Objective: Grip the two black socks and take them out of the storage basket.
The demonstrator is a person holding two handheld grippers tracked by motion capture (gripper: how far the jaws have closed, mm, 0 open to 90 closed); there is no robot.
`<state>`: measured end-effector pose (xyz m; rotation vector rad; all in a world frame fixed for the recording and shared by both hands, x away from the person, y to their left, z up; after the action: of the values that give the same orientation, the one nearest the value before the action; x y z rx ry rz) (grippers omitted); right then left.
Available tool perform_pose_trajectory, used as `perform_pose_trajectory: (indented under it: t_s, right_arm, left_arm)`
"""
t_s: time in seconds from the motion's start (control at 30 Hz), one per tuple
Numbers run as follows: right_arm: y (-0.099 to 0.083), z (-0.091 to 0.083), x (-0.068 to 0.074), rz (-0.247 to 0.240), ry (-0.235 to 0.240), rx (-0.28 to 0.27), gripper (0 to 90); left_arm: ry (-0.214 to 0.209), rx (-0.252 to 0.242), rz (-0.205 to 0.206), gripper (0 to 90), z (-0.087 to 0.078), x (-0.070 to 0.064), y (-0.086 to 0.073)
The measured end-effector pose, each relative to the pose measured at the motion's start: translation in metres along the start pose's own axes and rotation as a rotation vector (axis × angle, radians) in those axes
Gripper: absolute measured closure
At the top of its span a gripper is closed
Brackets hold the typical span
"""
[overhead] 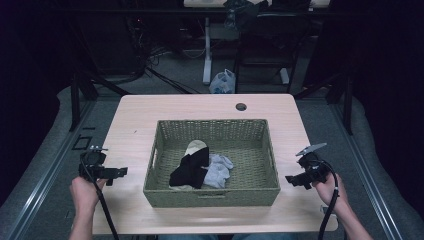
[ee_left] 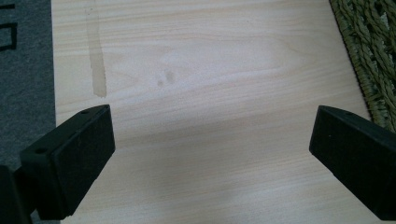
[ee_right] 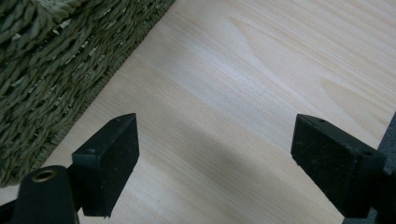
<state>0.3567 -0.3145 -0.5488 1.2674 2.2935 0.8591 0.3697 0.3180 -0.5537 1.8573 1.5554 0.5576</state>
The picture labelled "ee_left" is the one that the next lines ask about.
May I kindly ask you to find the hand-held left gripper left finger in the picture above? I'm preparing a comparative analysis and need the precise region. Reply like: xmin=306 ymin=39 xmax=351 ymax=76
xmin=20 ymin=104 xmax=117 ymax=221

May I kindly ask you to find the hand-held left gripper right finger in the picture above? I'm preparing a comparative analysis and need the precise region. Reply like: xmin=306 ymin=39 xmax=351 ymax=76
xmin=308 ymin=105 xmax=396 ymax=222

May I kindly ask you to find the woven green straw basket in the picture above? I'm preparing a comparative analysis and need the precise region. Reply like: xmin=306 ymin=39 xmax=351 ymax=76
xmin=329 ymin=0 xmax=396 ymax=134

